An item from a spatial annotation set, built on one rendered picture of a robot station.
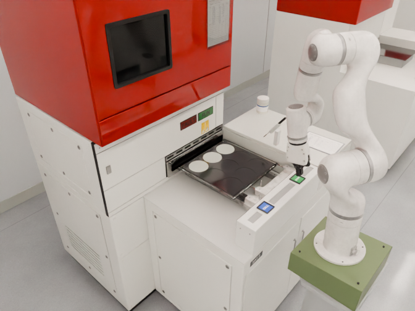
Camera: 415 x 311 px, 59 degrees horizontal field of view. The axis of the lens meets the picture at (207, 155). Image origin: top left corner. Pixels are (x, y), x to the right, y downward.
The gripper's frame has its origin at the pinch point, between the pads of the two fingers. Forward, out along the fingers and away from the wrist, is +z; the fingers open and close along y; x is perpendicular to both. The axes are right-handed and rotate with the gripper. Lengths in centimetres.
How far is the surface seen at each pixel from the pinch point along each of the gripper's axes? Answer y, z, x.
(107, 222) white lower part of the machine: -65, 10, -66
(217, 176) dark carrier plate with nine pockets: -36.3, 3.2, -17.0
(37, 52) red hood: -75, -70, -66
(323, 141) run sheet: -7.1, 2.6, 36.9
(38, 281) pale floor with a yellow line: -141, 72, -90
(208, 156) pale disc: -51, 0, -7
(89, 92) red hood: -43, -56, -66
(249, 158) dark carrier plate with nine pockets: -33.5, 3.9, 6.4
